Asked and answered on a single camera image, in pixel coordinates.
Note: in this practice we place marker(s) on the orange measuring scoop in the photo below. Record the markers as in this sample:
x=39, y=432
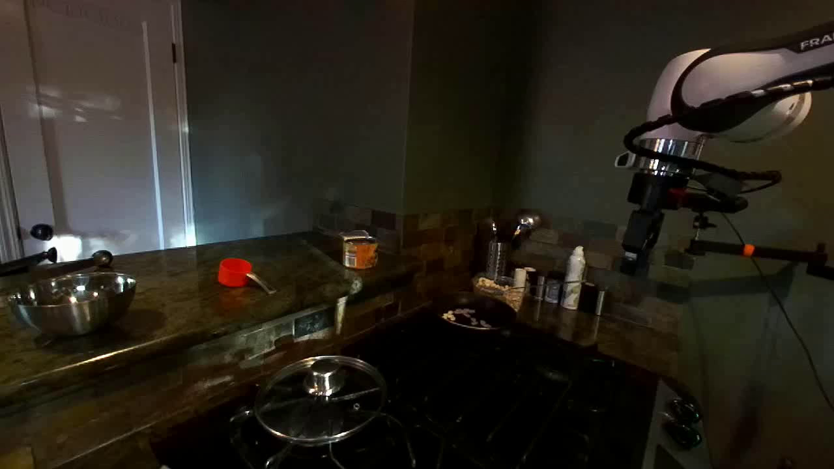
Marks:
x=239, y=272

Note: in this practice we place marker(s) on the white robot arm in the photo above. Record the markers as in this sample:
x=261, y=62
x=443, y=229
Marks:
x=739, y=92

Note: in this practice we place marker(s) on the black gas stove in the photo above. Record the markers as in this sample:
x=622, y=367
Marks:
x=462, y=398

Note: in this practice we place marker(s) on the white door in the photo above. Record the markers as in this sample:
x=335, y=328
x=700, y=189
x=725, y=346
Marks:
x=94, y=129

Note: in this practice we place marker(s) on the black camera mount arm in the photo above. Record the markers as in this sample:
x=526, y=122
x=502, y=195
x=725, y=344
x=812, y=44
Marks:
x=817, y=260

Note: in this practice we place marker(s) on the glass pot lid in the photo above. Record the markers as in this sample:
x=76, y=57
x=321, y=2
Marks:
x=321, y=398

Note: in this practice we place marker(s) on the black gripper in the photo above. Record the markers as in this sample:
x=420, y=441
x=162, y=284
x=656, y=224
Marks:
x=649, y=195

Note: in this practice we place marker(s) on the steel mixing bowl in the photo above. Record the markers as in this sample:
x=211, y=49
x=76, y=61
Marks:
x=72, y=303

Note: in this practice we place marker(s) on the white plastic bottle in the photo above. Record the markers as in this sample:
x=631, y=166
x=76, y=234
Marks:
x=575, y=279

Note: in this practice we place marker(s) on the black frying pan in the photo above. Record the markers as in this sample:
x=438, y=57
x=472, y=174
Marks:
x=480, y=316

